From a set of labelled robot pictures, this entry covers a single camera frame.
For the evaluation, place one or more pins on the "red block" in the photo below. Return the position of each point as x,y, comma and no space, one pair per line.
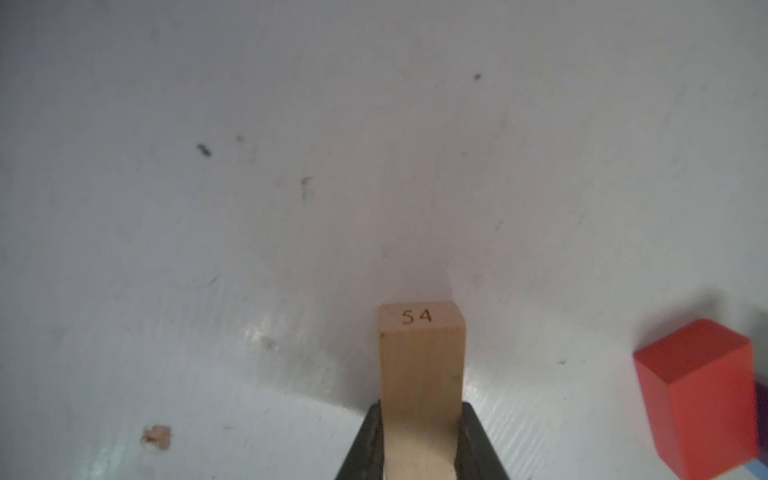
698,389

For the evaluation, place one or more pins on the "natural wood block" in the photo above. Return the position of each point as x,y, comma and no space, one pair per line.
422,361

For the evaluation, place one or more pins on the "light blue block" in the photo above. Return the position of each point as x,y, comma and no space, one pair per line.
757,473

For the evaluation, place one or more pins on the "purple triangle block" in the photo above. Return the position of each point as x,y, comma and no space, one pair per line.
761,397

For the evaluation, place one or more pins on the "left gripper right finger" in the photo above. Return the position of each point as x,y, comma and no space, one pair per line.
476,458

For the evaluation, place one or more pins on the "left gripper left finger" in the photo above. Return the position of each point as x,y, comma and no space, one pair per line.
365,459

